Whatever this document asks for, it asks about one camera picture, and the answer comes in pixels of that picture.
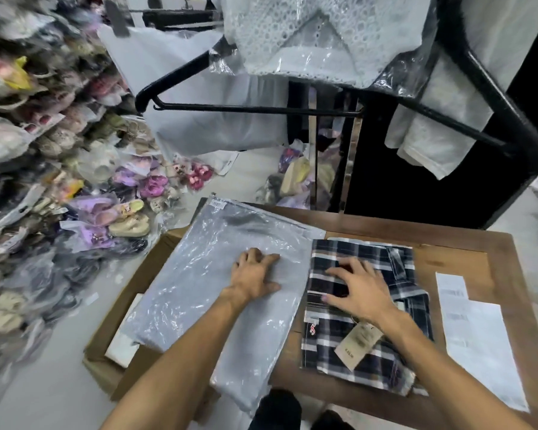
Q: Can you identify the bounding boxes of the small heap of bagged shoes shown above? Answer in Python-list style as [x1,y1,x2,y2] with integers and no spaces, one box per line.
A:
[255,139,338,210]

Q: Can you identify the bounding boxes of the white packet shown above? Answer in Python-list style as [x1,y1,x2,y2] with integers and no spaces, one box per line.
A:
[104,293,144,369]

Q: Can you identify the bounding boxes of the black metal clothes rack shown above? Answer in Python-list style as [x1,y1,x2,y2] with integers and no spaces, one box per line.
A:
[395,0,538,159]

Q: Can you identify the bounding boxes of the dark plaid shirt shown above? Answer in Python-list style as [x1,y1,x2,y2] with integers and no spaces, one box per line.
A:
[301,238,435,397]

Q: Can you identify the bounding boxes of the person's right forearm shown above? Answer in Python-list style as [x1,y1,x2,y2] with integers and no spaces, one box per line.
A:
[372,309,528,430]

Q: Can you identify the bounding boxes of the white hanging shirt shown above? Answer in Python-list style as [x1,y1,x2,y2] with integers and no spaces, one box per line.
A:
[384,0,538,181]

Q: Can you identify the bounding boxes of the beige paper hang tag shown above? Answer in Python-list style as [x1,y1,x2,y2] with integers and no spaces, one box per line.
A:
[334,322,385,371]

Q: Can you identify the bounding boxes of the white paper garment tag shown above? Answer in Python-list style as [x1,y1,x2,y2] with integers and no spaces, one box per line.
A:
[205,150,239,176]

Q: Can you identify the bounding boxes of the white paper label sheet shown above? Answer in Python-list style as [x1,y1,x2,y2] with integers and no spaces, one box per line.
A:
[435,272,530,413]

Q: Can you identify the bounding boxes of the pile of bagged shoes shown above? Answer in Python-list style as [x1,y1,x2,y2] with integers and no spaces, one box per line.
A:
[0,0,217,417]

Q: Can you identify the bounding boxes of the person's black trousers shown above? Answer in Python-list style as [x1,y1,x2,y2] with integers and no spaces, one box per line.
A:
[248,388,356,430]

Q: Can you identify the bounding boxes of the brown cardboard box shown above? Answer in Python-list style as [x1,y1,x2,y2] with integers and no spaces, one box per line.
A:
[82,226,221,423]

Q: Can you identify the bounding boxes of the person's right hand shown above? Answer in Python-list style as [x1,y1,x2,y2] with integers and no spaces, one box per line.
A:
[321,257,402,329]

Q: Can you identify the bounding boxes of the pale grey hanging garment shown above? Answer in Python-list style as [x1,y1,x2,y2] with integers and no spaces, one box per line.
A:
[98,24,293,162]

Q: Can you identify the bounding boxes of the grey plastic garment bag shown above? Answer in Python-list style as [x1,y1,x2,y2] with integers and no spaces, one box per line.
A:
[125,195,327,415]

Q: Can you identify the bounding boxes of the brown wooden table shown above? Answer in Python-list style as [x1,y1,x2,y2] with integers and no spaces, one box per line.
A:
[193,198,538,430]

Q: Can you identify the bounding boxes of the white lace garment in plastic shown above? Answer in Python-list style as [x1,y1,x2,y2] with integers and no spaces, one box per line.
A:
[208,0,436,91]

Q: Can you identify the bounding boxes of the person's left hand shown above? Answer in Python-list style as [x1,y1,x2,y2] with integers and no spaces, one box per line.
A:
[230,247,282,305]

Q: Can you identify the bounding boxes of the person's left forearm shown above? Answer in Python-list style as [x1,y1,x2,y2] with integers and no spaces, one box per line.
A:
[100,286,252,430]

